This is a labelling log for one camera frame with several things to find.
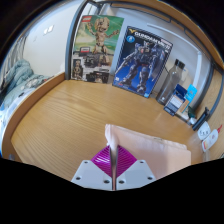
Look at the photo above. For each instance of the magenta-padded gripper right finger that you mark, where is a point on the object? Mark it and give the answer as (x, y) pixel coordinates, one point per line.
(136, 174)

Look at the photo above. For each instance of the dark grey metal frame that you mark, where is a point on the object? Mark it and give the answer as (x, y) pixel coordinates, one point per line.
(70, 43)

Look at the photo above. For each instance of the bed with teal blanket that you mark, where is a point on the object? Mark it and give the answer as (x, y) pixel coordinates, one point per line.
(20, 81)

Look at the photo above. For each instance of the white red-capped lotion bottle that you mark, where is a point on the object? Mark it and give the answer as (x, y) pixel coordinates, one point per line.
(210, 140)

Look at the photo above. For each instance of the round dark green tin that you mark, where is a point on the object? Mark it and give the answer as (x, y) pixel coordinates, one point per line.
(191, 117)

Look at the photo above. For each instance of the pale pink towel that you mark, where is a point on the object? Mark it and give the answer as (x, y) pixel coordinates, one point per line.
(150, 151)

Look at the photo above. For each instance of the white cardboard box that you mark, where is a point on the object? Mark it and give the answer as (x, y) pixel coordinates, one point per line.
(186, 74)

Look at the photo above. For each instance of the small dark blue box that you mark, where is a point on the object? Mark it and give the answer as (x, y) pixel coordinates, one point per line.
(175, 101)

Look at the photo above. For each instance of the white printed mug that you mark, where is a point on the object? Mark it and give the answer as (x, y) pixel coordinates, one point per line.
(203, 130)

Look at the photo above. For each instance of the white desk lamp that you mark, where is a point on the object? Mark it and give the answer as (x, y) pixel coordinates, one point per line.
(199, 73)

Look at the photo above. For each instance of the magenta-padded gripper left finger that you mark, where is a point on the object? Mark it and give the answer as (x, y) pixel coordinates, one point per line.
(93, 175)

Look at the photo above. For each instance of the clear grey water bottle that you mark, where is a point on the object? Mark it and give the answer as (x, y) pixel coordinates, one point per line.
(170, 83)

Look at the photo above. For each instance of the blue robot model kit box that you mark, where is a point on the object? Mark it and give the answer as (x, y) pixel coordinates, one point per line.
(141, 61)

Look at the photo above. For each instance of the light blue and orange box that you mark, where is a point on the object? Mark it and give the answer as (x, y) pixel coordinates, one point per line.
(190, 96)

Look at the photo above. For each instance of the green tree-figure toy box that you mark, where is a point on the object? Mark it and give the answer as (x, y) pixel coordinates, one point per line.
(95, 50)

